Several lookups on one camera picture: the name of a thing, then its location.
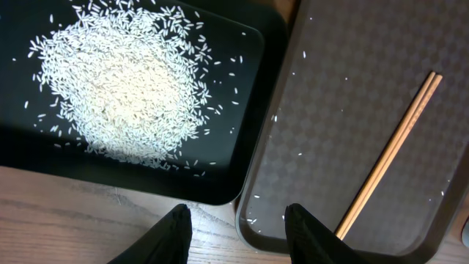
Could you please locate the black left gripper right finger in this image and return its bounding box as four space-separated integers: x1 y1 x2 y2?
284 203 367 264

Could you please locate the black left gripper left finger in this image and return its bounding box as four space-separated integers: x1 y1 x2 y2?
108 204 192 264

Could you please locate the black tray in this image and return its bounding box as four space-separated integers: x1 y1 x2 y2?
1 1 289 205

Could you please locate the pile of white rice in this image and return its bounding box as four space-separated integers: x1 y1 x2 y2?
23 0 245 179

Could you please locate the brown serving tray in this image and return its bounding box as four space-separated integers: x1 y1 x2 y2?
237 0 468 263

